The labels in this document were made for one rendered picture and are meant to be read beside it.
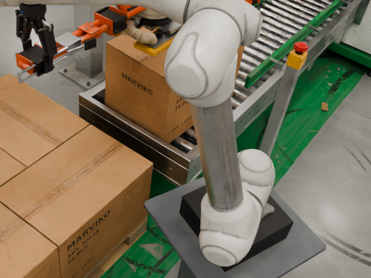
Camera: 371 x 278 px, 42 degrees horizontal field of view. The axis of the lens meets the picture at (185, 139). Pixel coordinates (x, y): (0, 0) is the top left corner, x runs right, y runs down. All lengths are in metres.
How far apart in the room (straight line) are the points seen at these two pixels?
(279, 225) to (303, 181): 1.43
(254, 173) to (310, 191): 1.62
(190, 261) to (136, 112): 0.89
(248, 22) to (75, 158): 1.31
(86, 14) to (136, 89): 1.19
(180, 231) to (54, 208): 0.58
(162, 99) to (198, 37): 1.15
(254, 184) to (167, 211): 0.43
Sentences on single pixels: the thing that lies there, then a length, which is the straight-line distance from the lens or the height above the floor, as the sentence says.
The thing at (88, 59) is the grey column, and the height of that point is 0.17.
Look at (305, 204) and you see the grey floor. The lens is 3.01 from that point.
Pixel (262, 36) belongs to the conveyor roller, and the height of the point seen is 0.51.
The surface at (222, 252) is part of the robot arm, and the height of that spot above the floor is 1.03.
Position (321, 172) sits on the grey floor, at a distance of 3.24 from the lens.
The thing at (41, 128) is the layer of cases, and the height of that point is 0.54.
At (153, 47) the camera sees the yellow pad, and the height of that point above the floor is 1.16.
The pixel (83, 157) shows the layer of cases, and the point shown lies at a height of 0.54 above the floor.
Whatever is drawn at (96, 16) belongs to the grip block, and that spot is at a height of 1.29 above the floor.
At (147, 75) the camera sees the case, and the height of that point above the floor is 0.91.
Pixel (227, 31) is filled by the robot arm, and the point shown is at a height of 1.64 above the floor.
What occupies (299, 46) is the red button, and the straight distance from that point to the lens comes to 2.30.
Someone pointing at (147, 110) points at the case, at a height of 0.71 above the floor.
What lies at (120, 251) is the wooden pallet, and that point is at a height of 0.02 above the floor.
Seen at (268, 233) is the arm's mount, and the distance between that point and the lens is 1.70.
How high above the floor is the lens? 2.17
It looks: 43 degrees down
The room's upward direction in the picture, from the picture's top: 10 degrees clockwise
